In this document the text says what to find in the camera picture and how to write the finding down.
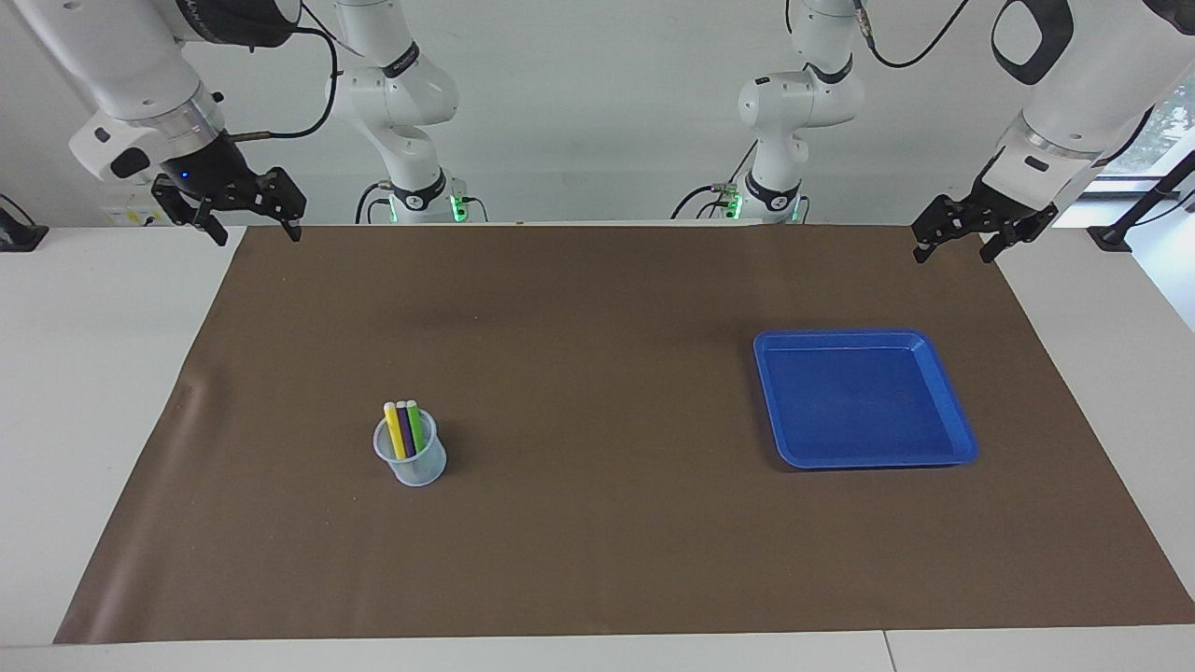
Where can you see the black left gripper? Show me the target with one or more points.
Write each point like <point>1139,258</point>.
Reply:
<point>990,213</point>

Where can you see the window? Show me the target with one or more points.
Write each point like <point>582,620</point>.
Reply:
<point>1167,131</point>

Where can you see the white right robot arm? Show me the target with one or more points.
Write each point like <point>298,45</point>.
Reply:
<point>131,65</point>

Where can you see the translucent plastic cup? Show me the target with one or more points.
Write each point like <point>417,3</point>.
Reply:
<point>415,468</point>

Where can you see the black table clamp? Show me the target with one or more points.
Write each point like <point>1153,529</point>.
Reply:
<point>19,235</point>

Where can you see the brown table mat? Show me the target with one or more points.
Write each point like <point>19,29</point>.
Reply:
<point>597,523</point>

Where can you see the blue plastic tray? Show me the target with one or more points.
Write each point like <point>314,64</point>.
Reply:
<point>859,401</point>

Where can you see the purple pen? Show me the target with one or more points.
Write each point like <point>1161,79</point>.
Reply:
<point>405,425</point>

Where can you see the yellow pen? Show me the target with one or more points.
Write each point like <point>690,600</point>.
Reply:
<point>394,429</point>

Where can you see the white wall socket box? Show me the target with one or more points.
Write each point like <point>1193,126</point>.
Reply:
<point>126,216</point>

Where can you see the green pen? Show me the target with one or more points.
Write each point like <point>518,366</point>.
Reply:
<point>416,425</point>

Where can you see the black camera stand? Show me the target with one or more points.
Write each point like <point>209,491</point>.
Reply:
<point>1116,233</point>

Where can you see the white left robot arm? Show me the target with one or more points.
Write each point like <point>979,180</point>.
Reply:
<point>1064,103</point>

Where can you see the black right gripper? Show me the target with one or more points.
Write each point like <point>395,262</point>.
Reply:
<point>215,182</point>

